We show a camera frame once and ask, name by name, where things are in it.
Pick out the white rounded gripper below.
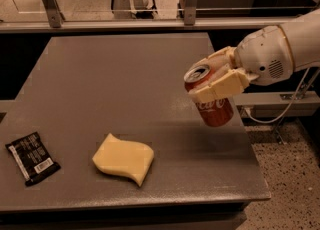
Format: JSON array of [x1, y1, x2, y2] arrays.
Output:
[[188, 26, 294, 103]]

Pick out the red coke can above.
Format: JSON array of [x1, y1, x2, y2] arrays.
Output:
[[184, 64, 233, 127]]

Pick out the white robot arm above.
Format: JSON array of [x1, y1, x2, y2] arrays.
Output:
[[189, 9, 320, 103]]

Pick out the yellow wavy sponge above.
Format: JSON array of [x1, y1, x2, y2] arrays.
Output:
[[92, 133, 154, 187]]

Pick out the black snack packet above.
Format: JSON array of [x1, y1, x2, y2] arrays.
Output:
[[5, 132, 61, 187]]

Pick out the white cable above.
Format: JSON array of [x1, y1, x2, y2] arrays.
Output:
[[244, 67, 312, 125]]

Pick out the horizontal metal rail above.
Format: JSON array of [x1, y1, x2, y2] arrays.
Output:
[[0, 16, 295, 33]]

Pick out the left metal rail bracket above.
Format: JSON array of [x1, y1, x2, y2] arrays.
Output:
[[41, 0, 64, 28]]

